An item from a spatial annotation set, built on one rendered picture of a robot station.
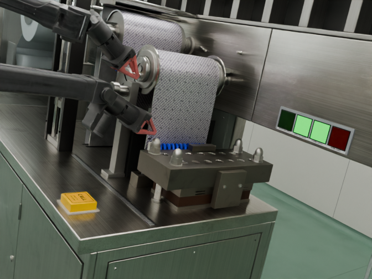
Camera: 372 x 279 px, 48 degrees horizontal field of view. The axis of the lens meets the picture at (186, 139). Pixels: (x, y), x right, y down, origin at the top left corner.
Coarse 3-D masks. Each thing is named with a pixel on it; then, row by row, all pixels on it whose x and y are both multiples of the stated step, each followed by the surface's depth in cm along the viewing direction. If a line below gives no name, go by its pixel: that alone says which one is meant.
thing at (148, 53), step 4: (144, 52) 123; (148, 52) 122; (148, 56) 122; (152, 56) 120; (152, 60) 120; (152, 64) 120; (152, 68) 120; (152, 72) 120; (220, 72) 135; (152, 76) 120; (220, 76) 135; (136, 80) 127; (148, 80) 122; (152, 80) 120; (220, 80) 135; (140, 84) 125; (144, 84) 123; (148, 84) 122; (144, 88) 124
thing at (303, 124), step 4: (300, 116) 118; (300, 120) 118; (304, 120) 117; (308, 120) 116; (296, 124) 120; (300, 124) 118; (304, 124) 117; (308, 124) 116; (296, 128) 120; (300, 128) 118; (304, 128) 117; (308, 128) 116; (296, 132) 120; (300, 132) 118; (304, 132) 117
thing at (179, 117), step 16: (160, 96) 122; (176, 96) 126; (192, 96) 129; (208, 96) 133; (160, 112) 124; (176, 112) 128; (192, 112) 131; (208, 112) 135; (160, 128) 126; (176, 128) 130; (192, 128) 133; (208, 128) 137
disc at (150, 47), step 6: (144, 48) 124; (150, 48) 122; (138, 54) 127; (156, 54) 119; (156, 60) 119; (156, 66) 119; (156, 72) 119; (156, 78) 119; (156, 84) 120; (138, 90) 127; (144, 90) 124; (150, 90) 122
